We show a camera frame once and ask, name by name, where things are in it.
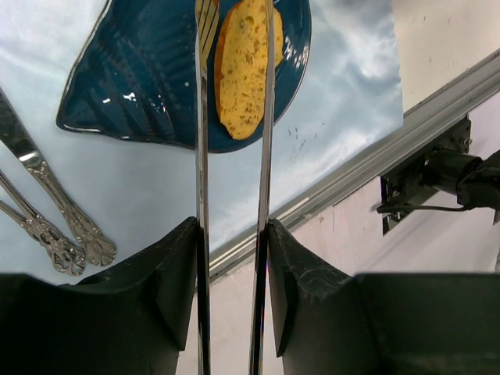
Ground silver spoon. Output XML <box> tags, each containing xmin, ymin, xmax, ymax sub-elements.
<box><xmin>0</xmin><ymin>201</ymin><xmax>33</xmax><ymax>234</ymax></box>

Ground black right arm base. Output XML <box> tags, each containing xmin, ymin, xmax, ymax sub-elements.
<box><xmin>377</xmin><ymin>117</ymin><xmax>499</xmax><ymax>234</ymax></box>

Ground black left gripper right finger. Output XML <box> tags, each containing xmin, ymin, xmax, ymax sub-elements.
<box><xmin>268</xmin><ymin>220</ymin><xmax>499</xmax><ymax>374</ymax></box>

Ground dark blue leaf plate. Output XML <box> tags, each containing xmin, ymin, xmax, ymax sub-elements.
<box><xmin>56</xmin><ymin>1</ymin><xmax>313</xmax><ymax>153</ymax></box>

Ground silver metal tongs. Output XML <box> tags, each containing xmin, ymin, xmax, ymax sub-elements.
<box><xmin>195</xmin><ymin>1</ymin><xmax>275</xmax><ymax>374</ymax></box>

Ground silver fork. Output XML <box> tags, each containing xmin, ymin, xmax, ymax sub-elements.
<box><xmin>1</xmin><ymin>173</ymin><xmax>87</xmax><ymax>277</ymax></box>

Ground aluminium frame rail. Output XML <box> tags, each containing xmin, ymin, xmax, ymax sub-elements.
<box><xmin>209</xmin><ymin>48</ymin><xmax>500</xmax><ymax>278</ymax></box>

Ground silver knife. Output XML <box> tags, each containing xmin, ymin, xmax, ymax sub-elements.
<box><xmin>1</xmin><ymin>94</ymin><xmax>116</xmax><ymax>266</ymax></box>

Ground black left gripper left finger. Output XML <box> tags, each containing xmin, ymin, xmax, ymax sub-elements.
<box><xmin>1</xmin><ymin>217</ymin><xmax>197</xmax><ymax>374</ymax></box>

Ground light blue cloth mat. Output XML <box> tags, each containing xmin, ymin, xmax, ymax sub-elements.
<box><xmin>1</xmin><ymin>1</ymin><xmax>403</xmax><ymax>260</ymax></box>

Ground herb bread slice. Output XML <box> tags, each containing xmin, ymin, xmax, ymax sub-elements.
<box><xmin>214</xmin><ymin>1</ymin><xmax>268</xmax><ymax>141</ymax></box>

